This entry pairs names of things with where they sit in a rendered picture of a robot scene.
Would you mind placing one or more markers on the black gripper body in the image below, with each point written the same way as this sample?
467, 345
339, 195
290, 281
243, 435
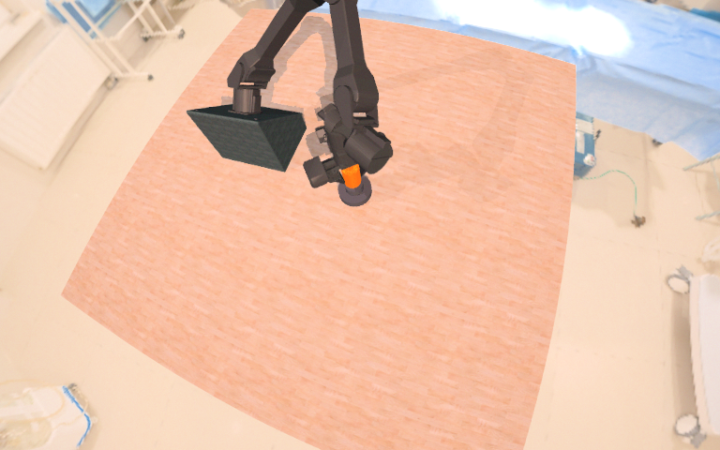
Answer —
318, 174

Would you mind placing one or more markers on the orange knob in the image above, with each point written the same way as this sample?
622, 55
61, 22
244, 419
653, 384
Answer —
352, 177

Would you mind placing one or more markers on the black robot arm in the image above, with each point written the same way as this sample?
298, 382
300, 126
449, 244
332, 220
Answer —
355, 90

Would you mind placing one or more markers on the dark grey round pedestal with silver shaft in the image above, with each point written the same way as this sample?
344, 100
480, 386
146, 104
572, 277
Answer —
355, 196

